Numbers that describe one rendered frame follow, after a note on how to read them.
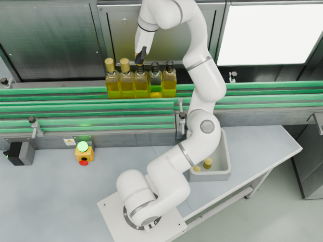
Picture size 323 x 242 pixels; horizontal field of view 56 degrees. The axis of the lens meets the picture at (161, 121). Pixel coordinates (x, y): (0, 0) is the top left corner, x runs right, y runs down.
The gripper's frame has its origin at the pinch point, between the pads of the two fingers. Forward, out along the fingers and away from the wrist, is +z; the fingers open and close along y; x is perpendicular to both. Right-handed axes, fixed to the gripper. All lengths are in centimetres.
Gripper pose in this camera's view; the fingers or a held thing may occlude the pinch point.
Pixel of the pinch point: (139, 55)
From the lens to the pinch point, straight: 115.8
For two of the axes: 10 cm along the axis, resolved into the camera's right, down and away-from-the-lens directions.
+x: 9.7, 1.2, 2.3
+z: -2.6, 5.3, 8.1
